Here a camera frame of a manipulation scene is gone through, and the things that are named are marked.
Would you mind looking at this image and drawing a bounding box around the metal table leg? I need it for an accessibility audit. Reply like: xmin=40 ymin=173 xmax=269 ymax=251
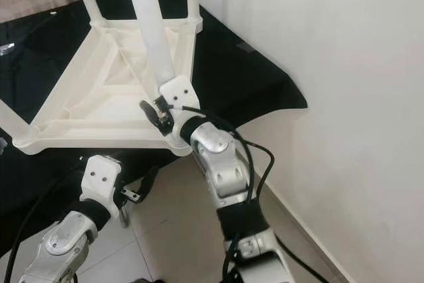
xmin=118 ymin=203 xmax=132 ymax=227

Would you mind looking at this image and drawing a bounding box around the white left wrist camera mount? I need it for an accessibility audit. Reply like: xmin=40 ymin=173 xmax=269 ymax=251
xmin=79 ymin=155 xmax=123 ymax=221

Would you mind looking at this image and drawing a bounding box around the black tablecloth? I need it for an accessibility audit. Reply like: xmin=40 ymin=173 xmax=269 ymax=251
xmin=0 ymin=0 xmax=309 ymax=257

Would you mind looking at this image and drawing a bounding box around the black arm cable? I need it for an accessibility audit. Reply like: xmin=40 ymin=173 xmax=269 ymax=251
xmin=182 ymin=105 xmax=332 ymax=283
xmin=3 ymin=167 xmax=87 ymax=283

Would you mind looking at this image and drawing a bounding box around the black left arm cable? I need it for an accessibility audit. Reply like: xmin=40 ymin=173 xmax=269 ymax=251
xmin=3 ymin=167 xmax=87 ymax=283

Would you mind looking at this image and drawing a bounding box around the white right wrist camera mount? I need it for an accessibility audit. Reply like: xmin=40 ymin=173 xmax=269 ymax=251
xmin=159 ymin=76 xmax=201 ymax=141

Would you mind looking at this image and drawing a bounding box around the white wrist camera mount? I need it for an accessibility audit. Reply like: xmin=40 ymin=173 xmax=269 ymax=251
xmin=159 ymin=76 xmax=201 ymax=141
xmin=79 ymin=155 xmax=123 ymax=221

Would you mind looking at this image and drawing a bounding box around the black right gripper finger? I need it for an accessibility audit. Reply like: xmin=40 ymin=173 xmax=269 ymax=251
xmin=139 ymin=99 xmax=164 ymax=130

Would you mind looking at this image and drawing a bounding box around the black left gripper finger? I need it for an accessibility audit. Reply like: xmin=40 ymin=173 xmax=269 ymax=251
xmin=138 ymin=165 xmax=160 ymax=199

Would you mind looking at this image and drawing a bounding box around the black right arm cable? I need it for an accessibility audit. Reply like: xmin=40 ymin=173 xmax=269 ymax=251
xmin=182 ymin=105 xmax=332 ymax=283

